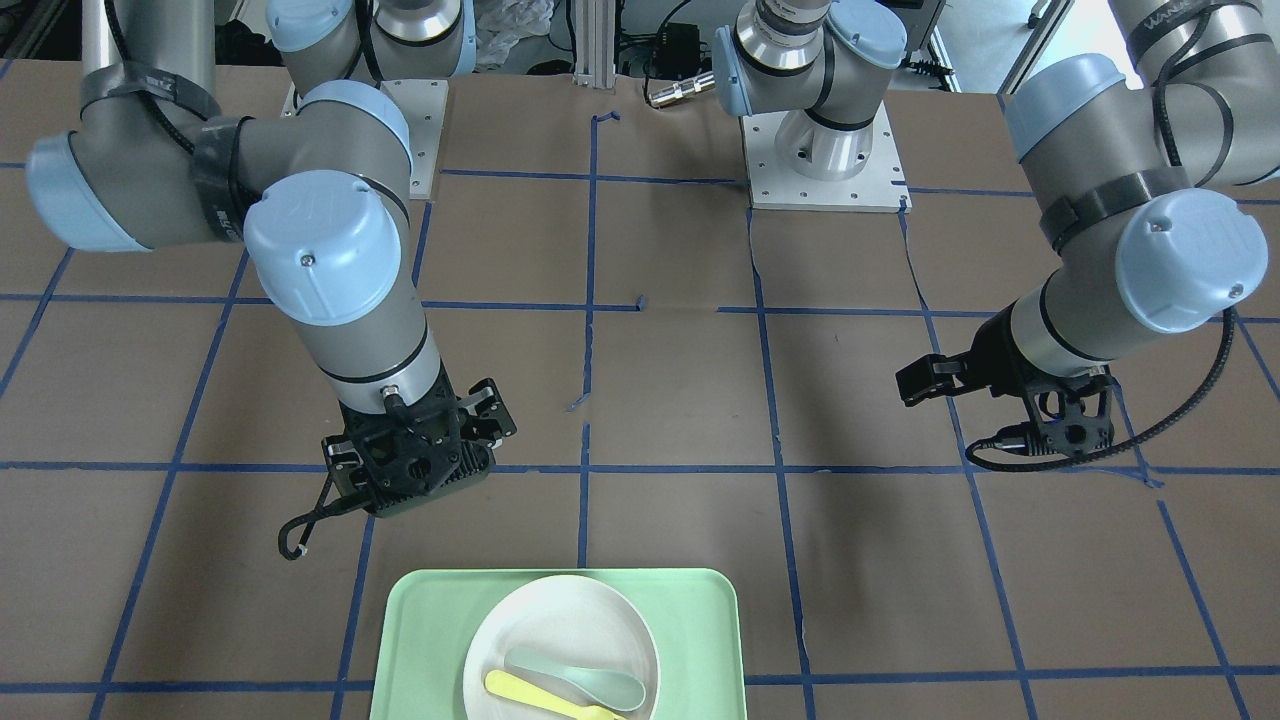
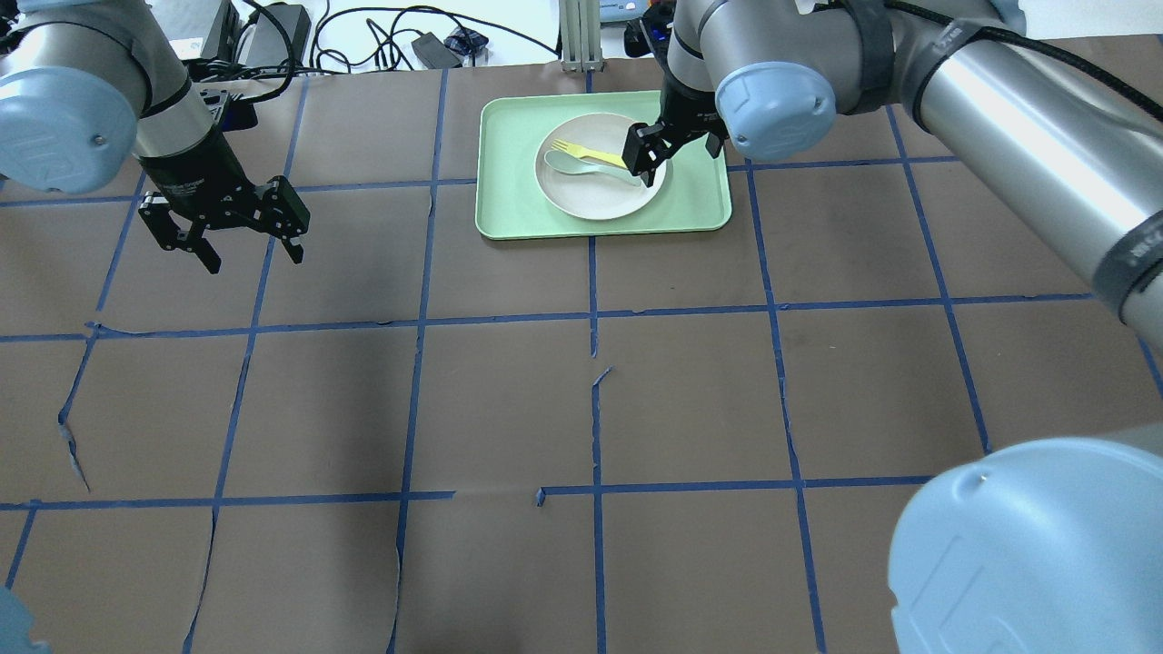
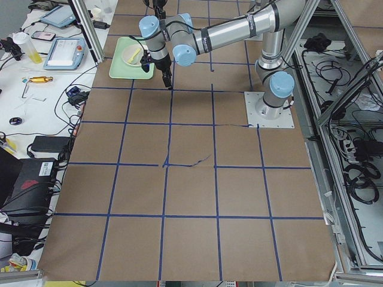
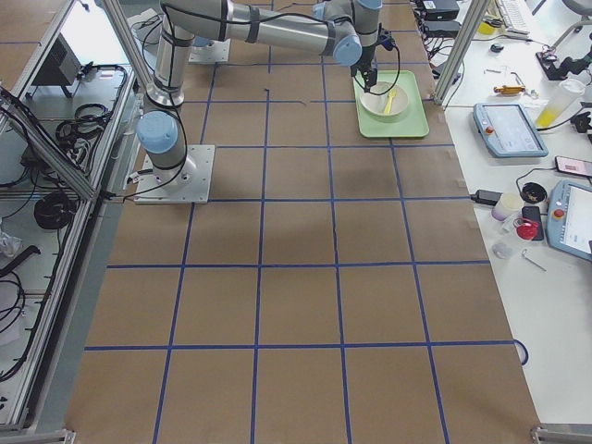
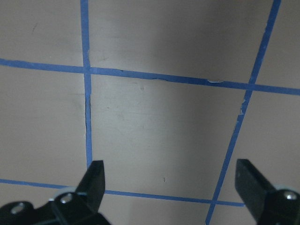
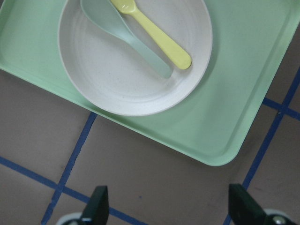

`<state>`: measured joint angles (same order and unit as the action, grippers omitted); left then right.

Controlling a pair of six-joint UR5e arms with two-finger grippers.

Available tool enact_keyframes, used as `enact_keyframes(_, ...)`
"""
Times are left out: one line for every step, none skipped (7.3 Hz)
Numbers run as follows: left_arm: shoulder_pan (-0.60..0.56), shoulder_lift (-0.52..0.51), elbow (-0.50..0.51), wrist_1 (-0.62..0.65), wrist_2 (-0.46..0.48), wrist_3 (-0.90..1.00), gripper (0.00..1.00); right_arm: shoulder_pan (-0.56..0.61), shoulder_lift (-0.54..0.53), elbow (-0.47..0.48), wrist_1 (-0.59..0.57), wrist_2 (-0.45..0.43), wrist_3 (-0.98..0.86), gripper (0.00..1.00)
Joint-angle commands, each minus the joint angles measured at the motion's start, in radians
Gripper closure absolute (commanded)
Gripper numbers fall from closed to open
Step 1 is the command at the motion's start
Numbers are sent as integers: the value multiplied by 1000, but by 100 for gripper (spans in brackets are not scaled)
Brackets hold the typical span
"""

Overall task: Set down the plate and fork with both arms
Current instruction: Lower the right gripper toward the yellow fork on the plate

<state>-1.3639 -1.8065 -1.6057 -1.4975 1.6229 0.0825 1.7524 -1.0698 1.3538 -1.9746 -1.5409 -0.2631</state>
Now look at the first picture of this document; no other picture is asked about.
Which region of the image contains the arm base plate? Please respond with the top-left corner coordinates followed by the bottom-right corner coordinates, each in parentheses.
top-left (740, 105), bottom-right (913, 213)
top-left (280, 79), bottom-right (449, 200)

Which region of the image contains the green plastic tray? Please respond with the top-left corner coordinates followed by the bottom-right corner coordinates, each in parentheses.
top-left (370, 568), bottom-right (748, 719)

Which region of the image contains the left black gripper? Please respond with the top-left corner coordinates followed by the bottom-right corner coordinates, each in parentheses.
top-left (895, 300), bottom-right (1110, 420)

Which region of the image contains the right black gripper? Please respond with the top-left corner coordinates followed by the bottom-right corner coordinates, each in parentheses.
top-left (323, 378), bottom-right (517, 518)

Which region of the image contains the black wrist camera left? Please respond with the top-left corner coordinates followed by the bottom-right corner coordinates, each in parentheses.
top-left (1021, 374), bottom-right (1114, 457)

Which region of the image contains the beige round plate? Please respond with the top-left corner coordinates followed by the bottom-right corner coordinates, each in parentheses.
top-left (460, 575), bottom-right (660, 719)

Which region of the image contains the light green plastic spoon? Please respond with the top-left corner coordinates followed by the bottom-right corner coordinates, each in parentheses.
top-left (504, 647), bottom-right (649, 711)

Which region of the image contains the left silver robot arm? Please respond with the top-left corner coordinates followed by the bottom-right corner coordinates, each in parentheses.
top-left (896, 1), bottom-right (1277, 406)

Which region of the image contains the yellow plastic fork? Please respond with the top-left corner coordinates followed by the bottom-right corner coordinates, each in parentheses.
top-left (483, 669), bottom-right (623, 719)

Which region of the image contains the aluminium frame post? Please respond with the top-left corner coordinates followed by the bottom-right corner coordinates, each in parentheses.
top-left (567, 1), bottom-right (618, 92)

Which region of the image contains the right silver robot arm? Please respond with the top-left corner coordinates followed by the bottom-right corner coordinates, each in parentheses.
top-left (26, 1), bottom-right (515, 518)

